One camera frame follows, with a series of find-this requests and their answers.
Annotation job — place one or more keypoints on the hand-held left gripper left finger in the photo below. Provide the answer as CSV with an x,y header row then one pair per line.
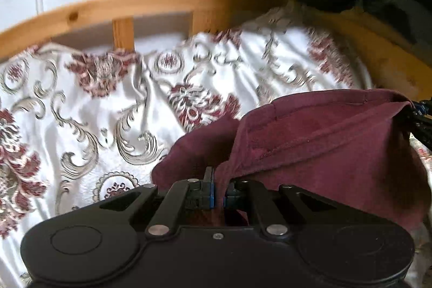
x,y
210,188

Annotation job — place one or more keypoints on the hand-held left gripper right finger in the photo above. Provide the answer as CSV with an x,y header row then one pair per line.
x,y
228,189

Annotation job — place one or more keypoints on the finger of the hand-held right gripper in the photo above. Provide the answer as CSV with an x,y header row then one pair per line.
x,y
420,130
420,107

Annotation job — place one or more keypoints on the maroon small garment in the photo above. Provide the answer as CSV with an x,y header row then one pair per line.
x,y
314,146

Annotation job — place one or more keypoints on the floral satin bed sheet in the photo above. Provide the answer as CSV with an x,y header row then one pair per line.
x,y
101,112

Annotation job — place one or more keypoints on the wooden bed frame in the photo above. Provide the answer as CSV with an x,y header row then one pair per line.
x,y
101,6

